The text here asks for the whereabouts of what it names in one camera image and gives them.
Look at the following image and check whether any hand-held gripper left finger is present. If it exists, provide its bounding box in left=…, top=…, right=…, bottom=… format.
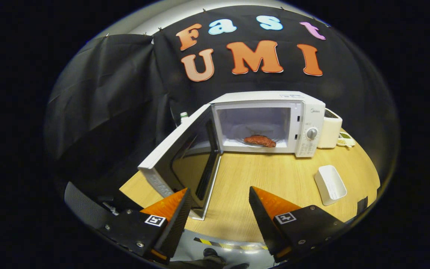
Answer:
left=99, top=188, right=192, bottom=261

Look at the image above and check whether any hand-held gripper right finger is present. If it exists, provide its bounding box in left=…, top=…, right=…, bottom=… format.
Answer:
left=249, top=186, right=348, bottom=263

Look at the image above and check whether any red meat piece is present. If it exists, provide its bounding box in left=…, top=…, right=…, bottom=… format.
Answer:
left=243, top=135, right=277, bottom=148

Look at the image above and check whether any white microwave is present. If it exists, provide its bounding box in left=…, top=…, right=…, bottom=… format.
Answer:
left=137, top=91, right=326, bottom=221

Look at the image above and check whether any yellow black hazard tape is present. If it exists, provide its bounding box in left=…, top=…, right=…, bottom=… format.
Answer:
left=194, top=237, right=268, bottom=251

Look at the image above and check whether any person's black shoe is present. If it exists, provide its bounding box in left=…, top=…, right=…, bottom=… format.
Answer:
left=203, top=248, right=249, bottom=269

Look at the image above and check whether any white ribbed tray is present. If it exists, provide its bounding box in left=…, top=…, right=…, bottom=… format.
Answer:
left=314, top=165, right=348, bottom=206

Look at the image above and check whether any white toaster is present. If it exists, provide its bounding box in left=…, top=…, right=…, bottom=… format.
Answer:
left=317, top=108, right=343, bottom=149

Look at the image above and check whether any divided dish with beans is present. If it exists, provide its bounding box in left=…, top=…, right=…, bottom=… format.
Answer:
left=336, top=132, right=356, bottom=148

